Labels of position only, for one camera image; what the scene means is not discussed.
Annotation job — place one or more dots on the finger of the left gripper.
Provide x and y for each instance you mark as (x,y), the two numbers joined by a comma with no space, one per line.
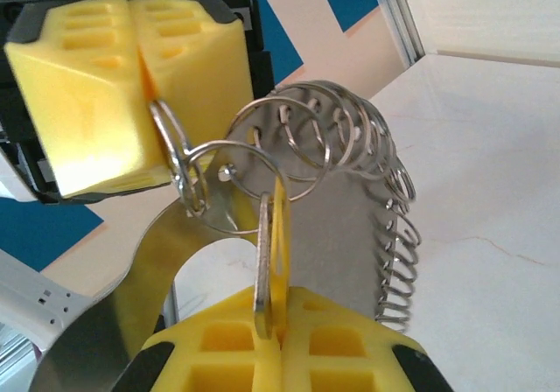
(201,72)
(79,103)

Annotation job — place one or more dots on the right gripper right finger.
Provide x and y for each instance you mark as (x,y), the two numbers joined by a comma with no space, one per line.
(376,366)

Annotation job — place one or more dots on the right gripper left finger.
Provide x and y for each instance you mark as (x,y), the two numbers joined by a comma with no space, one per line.
(184,357)

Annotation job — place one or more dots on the small metal key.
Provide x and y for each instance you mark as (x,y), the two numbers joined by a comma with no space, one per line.
(263,269)

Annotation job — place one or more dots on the metal band with key rings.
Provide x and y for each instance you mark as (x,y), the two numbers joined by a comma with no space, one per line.
(324,234)

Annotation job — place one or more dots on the yellow key tag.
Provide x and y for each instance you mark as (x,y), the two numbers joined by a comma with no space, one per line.
(283,217)

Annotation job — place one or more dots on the aluminium frame post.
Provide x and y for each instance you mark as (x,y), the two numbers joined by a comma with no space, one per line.
(398,16)

